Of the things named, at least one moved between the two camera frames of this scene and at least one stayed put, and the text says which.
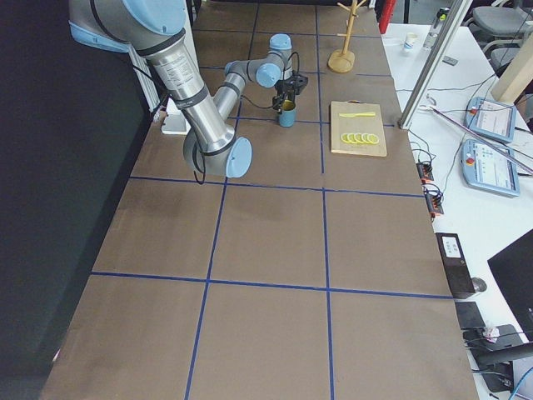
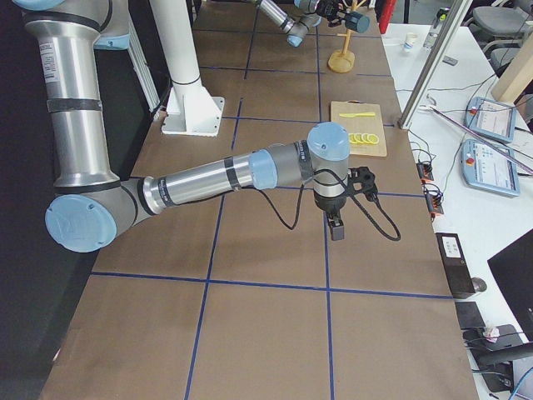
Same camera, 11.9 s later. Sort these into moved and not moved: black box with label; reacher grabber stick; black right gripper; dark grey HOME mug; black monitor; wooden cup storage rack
Moved: black right gripper; dark grey HOME mug
Not moved: reacher grabber stick; black monitor; wooden cup storage rack; black box with label
